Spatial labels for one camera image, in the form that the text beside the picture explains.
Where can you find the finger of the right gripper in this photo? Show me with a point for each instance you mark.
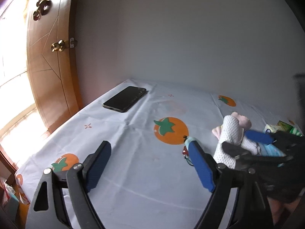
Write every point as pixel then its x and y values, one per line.
pixel 259 137
pixel 244 158

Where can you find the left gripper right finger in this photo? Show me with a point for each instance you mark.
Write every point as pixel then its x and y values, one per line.
pixel 204 165

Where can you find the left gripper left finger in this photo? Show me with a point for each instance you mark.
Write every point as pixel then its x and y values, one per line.
pixel 95 164

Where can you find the green white striped fuzzy sock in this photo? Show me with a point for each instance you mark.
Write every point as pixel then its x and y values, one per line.
pixel 295 131

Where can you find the white waffle textured towel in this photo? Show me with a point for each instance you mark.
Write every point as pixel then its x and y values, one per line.
pixel 234 134

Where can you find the teal plush keychain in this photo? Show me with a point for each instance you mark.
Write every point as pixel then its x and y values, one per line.
pixel 185 151

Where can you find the pink soft cloth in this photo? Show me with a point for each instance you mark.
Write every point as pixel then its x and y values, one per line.
pixel 244 123

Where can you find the yellow blue tissue pack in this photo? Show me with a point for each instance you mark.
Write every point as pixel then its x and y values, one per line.
pixel 269 150

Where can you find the white persimmon print tablecloth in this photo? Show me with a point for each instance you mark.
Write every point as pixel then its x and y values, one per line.
pixel 147 183

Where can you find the black smartphone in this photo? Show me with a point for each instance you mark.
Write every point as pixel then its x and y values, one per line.
pixel 124 100

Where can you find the teal tissue box on floor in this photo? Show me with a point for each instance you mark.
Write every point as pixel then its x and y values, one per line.
pixel 15 204

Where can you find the wooden door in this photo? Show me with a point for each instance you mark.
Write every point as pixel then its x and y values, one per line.
pixel 53 75

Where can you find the brass door knob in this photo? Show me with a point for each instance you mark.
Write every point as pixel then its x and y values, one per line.
pixel 61 45

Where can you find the dark door ornament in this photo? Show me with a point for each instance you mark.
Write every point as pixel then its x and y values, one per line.
pixel 43 6

